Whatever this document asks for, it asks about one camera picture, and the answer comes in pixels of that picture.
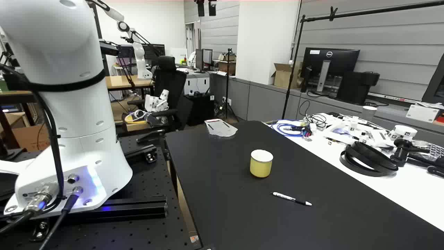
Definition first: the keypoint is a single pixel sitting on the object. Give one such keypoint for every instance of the yellow ceramic cup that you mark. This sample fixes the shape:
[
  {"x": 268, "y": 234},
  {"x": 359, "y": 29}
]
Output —
[{"x": 261, "y": 167}]

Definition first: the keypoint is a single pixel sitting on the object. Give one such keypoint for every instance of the white and black pen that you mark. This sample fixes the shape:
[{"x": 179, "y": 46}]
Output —
[{"x": 289, "y": 198}]

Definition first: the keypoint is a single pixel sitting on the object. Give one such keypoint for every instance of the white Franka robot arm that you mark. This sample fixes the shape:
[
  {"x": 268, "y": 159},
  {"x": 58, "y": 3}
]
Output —
[{"x": 69, "y": 92}]

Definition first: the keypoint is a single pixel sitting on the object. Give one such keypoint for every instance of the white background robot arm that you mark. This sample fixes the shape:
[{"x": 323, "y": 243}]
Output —
[{"x": 140, "y": 60}]

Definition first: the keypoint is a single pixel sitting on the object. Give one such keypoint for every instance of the flat silver metal plate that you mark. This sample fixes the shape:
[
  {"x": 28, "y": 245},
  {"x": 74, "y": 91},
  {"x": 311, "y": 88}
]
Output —
[{"x": 221, "y": 128}]

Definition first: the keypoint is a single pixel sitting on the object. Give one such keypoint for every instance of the black tripod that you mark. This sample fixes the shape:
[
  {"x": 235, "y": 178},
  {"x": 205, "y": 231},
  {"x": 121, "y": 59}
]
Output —
[{"x": 228, "y": 84}]

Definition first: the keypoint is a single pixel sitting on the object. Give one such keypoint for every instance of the black office chair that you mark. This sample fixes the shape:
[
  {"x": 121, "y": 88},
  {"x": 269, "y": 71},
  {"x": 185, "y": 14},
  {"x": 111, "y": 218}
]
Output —
[{"x": 168, "y": 84}]

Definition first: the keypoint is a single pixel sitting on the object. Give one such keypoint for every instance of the brown cardboard box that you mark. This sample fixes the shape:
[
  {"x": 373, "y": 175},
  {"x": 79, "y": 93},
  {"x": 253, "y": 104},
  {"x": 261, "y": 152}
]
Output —
[{"x": 283, "y": 77}]

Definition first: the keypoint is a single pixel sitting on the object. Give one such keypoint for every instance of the wooden desk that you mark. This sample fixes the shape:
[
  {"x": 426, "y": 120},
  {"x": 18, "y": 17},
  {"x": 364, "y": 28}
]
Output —
[{"x": 122, "y": 84}]

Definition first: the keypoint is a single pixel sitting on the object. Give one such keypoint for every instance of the black Dell monitor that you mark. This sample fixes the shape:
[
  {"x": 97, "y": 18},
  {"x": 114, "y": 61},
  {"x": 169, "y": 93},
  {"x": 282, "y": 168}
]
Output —
[{"x": 329, "y": 60}]

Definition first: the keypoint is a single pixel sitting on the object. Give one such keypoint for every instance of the black boxy device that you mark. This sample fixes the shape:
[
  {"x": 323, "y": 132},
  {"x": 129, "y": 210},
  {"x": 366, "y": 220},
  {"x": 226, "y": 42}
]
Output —
[{"x": 355, "y": 86}]

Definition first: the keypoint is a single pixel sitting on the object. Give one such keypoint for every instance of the black perforated breadboard table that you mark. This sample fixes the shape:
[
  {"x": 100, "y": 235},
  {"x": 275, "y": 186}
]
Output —
[{"x": 115, "y": 231}]

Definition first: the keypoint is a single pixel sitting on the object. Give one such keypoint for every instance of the small white round device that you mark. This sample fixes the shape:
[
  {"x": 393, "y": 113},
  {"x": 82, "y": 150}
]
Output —
[{"x": 405, "y": 132}]

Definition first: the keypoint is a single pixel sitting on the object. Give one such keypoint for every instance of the black handheld gadget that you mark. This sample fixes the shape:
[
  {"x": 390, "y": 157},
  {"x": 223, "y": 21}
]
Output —
[{"x": 416, "y": 154}]

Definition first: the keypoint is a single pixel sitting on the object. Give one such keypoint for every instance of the black clamp bracket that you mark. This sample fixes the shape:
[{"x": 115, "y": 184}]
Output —
[{"x": 149, "y": 154}]

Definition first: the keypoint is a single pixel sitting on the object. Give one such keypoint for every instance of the black stand pole frame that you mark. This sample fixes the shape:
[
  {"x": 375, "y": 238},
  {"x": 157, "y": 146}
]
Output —
[{"x": 296, "y": 56}]

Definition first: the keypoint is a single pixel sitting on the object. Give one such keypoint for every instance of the black aluminium rail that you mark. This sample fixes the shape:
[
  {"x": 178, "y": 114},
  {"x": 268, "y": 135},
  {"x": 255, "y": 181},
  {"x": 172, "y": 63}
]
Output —
[{"x": 129, "y": 209}]

